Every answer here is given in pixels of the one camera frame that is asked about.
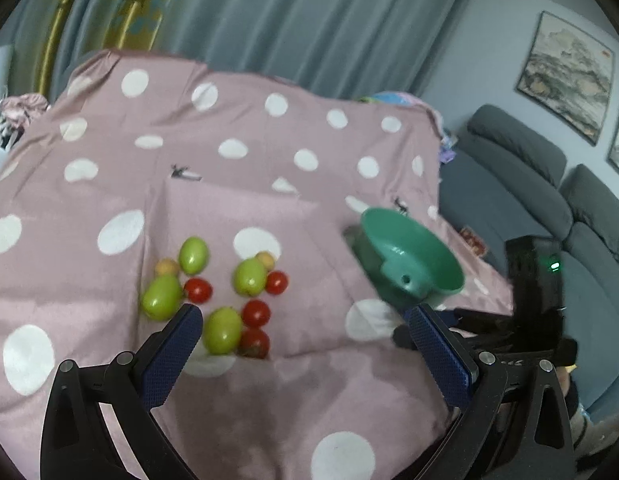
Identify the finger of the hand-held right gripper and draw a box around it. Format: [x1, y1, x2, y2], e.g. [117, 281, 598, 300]
[439, 307, 515, 335]
[392, 324, 521, 360]

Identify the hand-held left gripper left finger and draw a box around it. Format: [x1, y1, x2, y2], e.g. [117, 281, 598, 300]
[40, 304, 205, 480]

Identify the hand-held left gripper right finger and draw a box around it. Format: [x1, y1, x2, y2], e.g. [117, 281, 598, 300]
[403, 304, 575, 480]

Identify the red cherry tomato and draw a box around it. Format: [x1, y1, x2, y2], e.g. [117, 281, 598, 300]
[238, 328, 271, 359]
[242, 299, 272, 328]
[184, 277, 214, 304]
[265, 270, 289, 296]

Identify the green plastic bowl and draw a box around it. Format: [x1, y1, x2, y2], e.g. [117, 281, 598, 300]
[357, 207, 465, 313]

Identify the person's right forearm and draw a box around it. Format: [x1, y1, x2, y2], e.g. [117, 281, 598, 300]
[559, 367, 619, 466]

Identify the green jujube fruit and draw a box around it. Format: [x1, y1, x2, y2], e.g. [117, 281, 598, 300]
[141, 275, 184, 321]
[233, 258, 268, 296]
[178, 236, 210, 276]
[203, 307, 243, 355]

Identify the grey sofa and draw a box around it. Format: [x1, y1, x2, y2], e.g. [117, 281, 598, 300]
[437, 105, 619, 423]

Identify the pink polka dot blanket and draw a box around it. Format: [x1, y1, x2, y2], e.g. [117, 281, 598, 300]
[0, 50, 515, 480]

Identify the large framed landscape painting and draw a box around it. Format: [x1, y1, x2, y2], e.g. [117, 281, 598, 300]
[515, 10, 616, 147]

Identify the colourful cloth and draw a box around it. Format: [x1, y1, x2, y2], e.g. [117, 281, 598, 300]
[359, 90, 433, 112]

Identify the pink clothes pile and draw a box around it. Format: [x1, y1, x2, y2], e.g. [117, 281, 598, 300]
[0, 92, 51, 148]

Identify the grey-blue curtain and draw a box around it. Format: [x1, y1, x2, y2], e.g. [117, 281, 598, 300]
[4, 0, 485, 103]

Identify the yellow patterned hanging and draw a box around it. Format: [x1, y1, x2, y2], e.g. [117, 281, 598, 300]
[37, 0, 193, 96]

